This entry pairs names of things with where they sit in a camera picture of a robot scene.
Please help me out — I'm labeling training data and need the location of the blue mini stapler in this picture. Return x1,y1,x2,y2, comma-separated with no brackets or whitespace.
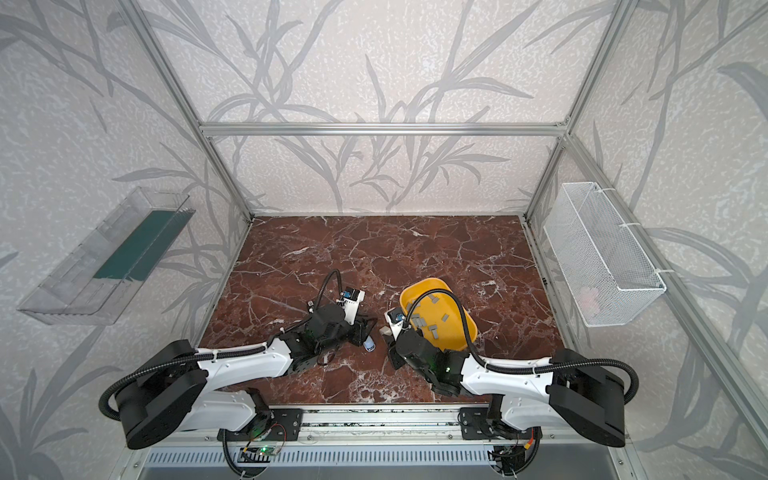
363,336,375,352

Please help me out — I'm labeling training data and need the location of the white wire mesh basket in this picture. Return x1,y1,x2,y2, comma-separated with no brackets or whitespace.
544,182,667,327

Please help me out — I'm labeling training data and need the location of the grey slotted cable duct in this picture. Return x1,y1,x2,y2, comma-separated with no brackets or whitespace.
145,445,492,468

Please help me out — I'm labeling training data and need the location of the clear plastic wall shelf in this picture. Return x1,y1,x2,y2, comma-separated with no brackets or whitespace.
17,187,195,326

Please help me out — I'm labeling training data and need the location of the small green circuit board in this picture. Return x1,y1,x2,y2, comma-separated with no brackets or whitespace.
243,445,283,463

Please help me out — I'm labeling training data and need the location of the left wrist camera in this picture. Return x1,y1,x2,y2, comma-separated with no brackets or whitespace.
338,287,365,325

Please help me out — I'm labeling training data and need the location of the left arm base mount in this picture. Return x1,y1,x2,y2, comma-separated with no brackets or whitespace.
248,408,304,442

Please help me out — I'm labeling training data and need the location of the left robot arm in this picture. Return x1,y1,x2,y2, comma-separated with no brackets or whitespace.
98,285,376,450

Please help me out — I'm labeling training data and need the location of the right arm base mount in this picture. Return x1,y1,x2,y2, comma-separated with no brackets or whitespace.
457,407,542,441

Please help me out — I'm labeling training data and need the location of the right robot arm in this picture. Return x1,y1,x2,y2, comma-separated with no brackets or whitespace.
386,307,639,448

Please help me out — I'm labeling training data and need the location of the aluminium front rail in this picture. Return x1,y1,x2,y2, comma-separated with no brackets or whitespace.
125,403,631,449

